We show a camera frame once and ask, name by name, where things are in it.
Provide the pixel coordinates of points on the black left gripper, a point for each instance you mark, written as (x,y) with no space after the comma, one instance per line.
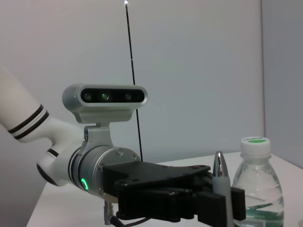
(154,175)

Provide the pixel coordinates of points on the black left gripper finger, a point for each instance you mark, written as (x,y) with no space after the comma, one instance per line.
(237,203)

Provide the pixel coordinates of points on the silver grey pen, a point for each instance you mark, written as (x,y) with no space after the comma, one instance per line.
(220,170)

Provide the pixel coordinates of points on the clear water bottle green label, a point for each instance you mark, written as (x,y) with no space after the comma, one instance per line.
(258,165)

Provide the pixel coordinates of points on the black ceiling light track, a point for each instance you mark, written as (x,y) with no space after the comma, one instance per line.
(130,47)

